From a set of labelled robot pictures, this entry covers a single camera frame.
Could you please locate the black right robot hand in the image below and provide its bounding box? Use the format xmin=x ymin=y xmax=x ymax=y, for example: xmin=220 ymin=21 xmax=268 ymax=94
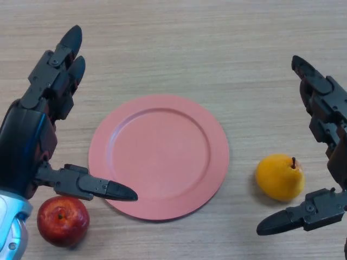
xmin=256 ymin=55 xmax=347 ymax=236

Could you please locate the yellow pear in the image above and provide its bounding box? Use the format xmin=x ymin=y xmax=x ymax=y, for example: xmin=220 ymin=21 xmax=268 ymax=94
xmin=255 ymin=153 xmax=306 ymax=202

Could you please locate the red apple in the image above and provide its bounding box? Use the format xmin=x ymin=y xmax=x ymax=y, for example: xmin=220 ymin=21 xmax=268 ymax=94
xmin=36 ymin=196 xmax=91 ymax=248

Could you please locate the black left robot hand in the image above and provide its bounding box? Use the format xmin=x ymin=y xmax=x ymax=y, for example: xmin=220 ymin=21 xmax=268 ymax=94
xmin=0 ymin=25 xmax=138 ymax=203

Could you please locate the pink round plate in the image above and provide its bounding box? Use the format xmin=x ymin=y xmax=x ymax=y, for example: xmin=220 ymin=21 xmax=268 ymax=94
xmin=88 ymin=94 xmax=230 ymax=222

